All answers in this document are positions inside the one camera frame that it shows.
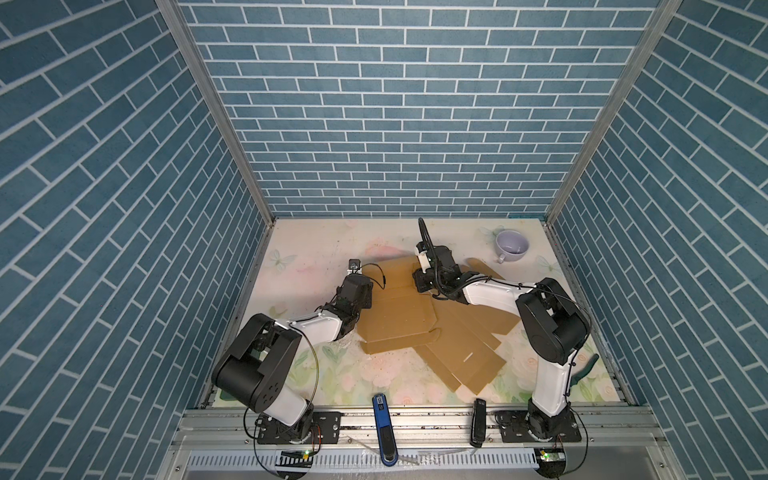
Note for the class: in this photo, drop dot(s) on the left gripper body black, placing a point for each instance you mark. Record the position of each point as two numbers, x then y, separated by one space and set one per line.
366 302

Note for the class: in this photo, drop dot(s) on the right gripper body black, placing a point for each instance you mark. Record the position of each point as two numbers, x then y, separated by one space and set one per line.
429 280

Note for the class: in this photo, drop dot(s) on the cardboard box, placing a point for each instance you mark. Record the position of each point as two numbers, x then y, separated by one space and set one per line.
400 317

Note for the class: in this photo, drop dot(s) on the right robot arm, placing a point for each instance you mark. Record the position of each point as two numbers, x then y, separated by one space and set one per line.
555 326

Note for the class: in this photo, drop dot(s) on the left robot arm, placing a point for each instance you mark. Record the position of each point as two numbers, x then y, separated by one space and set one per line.
254 368

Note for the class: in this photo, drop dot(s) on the lavender ceramic cup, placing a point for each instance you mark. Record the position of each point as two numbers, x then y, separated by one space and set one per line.
511 246

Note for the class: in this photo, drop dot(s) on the blue black handheld tool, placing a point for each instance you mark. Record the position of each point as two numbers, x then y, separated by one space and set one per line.
384 430

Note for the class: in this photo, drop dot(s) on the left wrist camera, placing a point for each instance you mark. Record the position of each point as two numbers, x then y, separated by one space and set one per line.
354 268

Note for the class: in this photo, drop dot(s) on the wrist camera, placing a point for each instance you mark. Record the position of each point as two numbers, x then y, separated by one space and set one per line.
425 248
354 268

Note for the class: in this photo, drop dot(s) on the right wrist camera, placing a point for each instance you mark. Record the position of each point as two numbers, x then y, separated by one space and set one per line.
425 248

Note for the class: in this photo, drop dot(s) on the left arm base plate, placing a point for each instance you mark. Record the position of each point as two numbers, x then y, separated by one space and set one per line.
321 427

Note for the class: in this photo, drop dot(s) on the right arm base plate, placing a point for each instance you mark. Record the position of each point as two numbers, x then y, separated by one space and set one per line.
521 426

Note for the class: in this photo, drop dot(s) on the green handled pliers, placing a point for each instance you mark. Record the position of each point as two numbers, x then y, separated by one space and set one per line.
585 371

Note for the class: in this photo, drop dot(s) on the aluminium front rail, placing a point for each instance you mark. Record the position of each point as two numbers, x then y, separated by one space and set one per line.
431 427

